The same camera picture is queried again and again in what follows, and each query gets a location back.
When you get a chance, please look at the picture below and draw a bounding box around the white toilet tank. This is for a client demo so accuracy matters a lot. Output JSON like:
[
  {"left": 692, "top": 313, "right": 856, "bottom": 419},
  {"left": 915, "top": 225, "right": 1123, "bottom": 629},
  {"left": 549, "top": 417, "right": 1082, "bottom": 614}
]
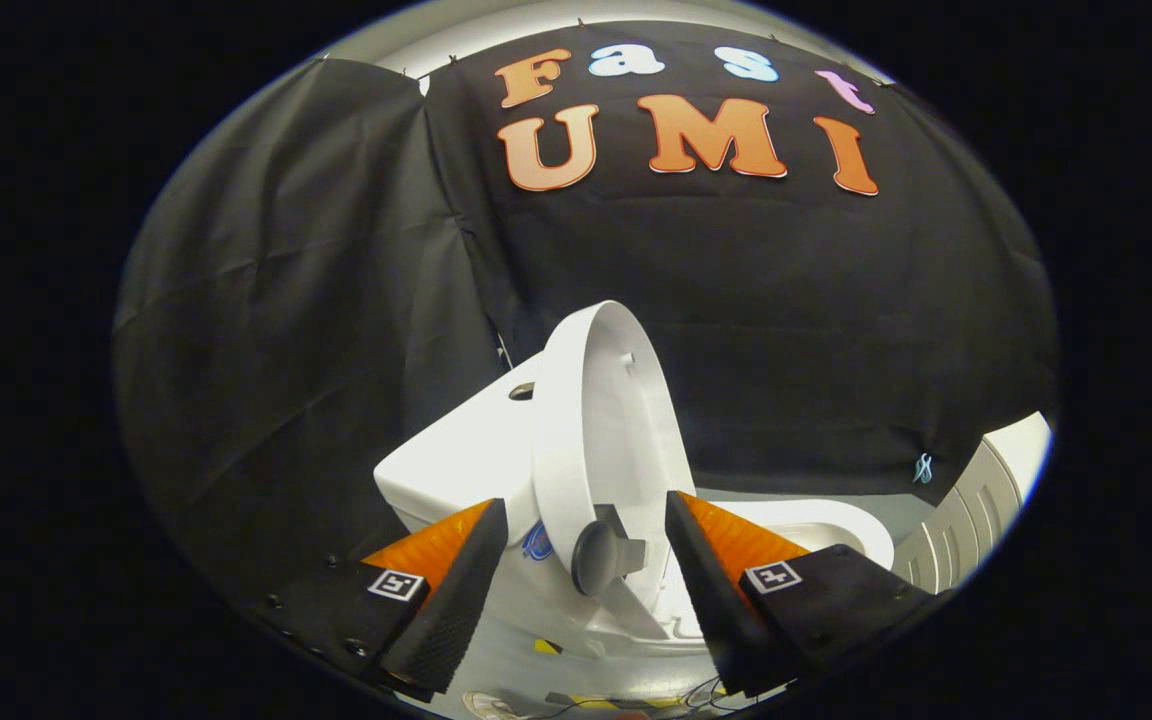
[{"left": 373, "top": 352, "right": 549, "bottom": 551}]

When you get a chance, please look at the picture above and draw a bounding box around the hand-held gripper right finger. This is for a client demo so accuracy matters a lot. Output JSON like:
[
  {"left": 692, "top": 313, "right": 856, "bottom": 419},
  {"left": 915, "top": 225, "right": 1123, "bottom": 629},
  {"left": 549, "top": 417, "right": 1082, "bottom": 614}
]
[{"left": 664, "top": 490, "right": 947, "bottom": 698}]

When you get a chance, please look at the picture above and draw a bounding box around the white toilet bowl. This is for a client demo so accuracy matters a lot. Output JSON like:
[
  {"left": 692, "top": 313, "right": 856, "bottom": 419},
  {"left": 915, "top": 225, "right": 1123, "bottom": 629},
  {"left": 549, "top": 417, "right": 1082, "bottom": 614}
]
[{"left": 456, "top": 498, "right": 895, "bottom": 701}]

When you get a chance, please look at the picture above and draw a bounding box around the black backdrop cloth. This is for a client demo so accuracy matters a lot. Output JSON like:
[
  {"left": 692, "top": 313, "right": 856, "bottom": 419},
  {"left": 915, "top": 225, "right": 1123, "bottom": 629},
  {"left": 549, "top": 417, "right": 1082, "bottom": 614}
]
[{"left": 114, "top": 20, "right": 1059, "bottom": 601}]

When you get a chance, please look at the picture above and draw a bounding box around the yellow black floor tape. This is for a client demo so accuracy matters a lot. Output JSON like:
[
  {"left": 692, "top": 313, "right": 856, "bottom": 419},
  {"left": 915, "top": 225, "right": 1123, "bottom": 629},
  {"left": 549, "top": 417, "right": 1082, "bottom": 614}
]
[{"left": 564, "top": 693, "right": 687, "bottom": 713}]

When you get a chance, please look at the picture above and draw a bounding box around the white toilet lid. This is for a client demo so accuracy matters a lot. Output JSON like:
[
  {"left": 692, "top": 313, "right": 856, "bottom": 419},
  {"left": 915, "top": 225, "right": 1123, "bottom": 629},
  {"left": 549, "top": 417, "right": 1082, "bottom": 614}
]
[{"left": 532, "top": 300, "right": 699, "bottom": 641}]

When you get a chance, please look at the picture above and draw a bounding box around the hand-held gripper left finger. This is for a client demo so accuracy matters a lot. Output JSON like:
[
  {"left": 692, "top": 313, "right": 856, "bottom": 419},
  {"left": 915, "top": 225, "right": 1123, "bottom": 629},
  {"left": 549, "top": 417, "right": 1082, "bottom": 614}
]
[{"left": 256, "top": 497, "right": 509, "bottom": 701}]

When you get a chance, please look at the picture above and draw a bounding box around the black round lid handle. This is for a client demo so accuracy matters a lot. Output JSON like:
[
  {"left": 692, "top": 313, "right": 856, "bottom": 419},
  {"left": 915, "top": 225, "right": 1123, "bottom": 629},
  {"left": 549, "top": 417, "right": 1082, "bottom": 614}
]
[{"left": 571, "top": 505, "right": 649, "bottom": 598}]

